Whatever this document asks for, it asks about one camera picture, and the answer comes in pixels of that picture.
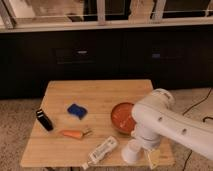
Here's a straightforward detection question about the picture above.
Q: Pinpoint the white ceramic cup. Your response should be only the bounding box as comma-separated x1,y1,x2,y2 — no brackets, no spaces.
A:
121,139,141,164

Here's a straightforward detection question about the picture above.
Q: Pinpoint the black floor cable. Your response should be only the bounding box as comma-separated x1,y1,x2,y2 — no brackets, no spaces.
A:
181,87,213,171

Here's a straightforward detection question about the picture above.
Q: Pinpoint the dark cabinet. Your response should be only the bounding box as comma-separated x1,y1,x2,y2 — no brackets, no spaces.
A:
0,26,213,99

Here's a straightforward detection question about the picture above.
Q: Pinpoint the orange toy carrot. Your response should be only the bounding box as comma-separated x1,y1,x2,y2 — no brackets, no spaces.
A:
61,130,91,139

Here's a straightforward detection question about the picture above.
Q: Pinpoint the white tube with label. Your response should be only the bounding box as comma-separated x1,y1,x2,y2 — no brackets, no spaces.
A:
82,136,118,170

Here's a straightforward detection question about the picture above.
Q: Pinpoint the black stapler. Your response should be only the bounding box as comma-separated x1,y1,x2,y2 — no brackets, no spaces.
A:
36,109,53,131

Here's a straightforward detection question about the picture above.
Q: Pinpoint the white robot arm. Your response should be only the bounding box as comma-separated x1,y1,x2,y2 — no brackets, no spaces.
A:
131,88,213,160

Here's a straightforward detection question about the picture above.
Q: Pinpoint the orange bowl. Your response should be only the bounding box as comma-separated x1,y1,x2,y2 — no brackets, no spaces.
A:
111,102,136,135

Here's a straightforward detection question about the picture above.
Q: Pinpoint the wooden table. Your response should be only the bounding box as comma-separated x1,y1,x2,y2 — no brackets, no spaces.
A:
20,78,176,171

